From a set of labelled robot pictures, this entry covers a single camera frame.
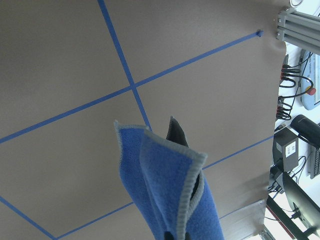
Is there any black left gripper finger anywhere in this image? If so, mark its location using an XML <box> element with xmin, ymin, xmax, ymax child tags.
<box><xmin>166</xmin><ymin>116</ymin><xmax>189</xmax><ymax>147</ymax></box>

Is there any blue grey towel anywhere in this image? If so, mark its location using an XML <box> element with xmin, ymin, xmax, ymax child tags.
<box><xmin>114</xmin><ymin>122</ymin><xmax>224</xmax><ymax>240</ymax></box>

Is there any black power adapter box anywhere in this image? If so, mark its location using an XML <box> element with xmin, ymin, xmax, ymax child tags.
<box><xmin>272</xmin><ymin>127</ymin><xmax>299</xmax><ymax>172</ymax></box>

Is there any black cylinder device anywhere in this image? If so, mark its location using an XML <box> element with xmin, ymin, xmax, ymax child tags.
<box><xmin>290</xmin><ymin>114</ymin><xmax>320</xmax><ymax>147</ymax></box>

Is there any teach pendant with red button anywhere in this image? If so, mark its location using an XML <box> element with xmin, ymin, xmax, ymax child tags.
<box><xmin>299</xmin><ymin>49</ymin><xmax>320</xmax><ymax>111</ymax></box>

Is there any black monitor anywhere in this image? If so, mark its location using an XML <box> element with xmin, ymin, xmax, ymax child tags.
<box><xmin>282</xmin><ymin>172</ymin><xmax>320</xmax><ymax>237</ymax></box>

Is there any aluminium frame post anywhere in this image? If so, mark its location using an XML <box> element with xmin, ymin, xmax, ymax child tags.
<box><xmin>275</xmin><ymin>8</ymin><xmax>320</xmax><ymax>55</ymax></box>

